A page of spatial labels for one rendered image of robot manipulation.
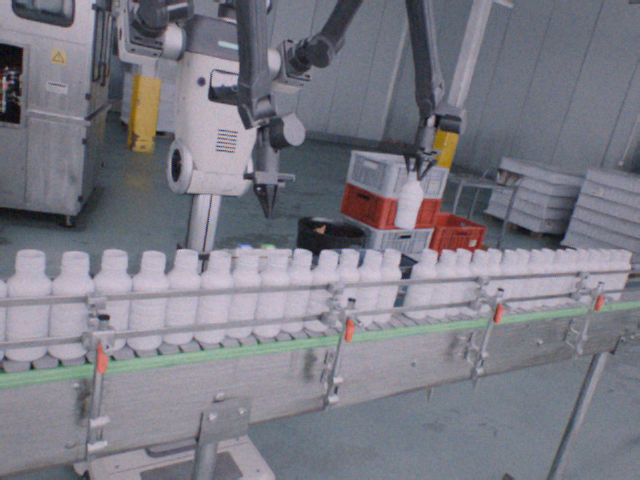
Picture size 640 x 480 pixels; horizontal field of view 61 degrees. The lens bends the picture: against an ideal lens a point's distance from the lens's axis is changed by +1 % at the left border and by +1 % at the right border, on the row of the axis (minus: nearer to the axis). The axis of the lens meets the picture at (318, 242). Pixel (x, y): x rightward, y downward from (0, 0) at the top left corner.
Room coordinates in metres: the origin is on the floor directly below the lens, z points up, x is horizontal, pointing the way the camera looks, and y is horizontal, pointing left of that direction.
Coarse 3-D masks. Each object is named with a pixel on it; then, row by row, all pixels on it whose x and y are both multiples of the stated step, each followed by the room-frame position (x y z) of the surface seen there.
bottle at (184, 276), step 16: (176, 256) 0.86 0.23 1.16; (192, 256) 0.86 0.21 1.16; (176, 272) 0.85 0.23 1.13; (192, 272) 0.86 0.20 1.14; (176, 288) 0.84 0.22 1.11; (192, 288) 0.85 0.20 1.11; (176, 304) 0.84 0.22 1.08; (192, 304) 0.85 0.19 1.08; (176, 320) 0.84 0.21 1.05; (192, 320) 0.86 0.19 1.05; (176, 336) 0.84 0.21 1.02; (192, 336) 0.87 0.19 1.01
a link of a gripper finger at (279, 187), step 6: (258, 180) 1.15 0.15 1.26; (264, 180) 1.15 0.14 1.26; (270, 180) 1.16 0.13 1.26; (276, 180) 1.17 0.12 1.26; (276, 186) 1.18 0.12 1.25; (282, 186) 1.18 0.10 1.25; (276, 192) 1.17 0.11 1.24; (282, 192) 1.18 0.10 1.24; (276, 198) 1.17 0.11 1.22; (270, 216) 1.17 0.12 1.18
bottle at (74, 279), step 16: (64, 256) 0.75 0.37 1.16; (80, 256) 0.78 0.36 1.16; (64, 272) 0.74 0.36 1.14; (80, 272) 0.75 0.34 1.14; (64, 288) 0.73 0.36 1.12; (80, 288) 0.74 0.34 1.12; (64, 304) 0.73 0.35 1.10; (80, 304) 0.74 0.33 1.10; (64, 320) 0.73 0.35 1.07; (80, 320) 0.74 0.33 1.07; (64, 336) 0.73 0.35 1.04; (64, 352) 0.73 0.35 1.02; (80, 352) 0.75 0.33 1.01
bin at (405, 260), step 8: (360, 256) 1.88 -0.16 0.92; (400, 256) 1.95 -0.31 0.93; (408, 256) 1.92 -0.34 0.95; (360, 264) 1.88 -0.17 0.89; (400, 264) 1.94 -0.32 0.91; (408, 264) 1.91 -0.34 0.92; (408, 272) 1.90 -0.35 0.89; (400, 288) 1.58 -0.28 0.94; (400, 304) 1.60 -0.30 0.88; (432, 392) 1.39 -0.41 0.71
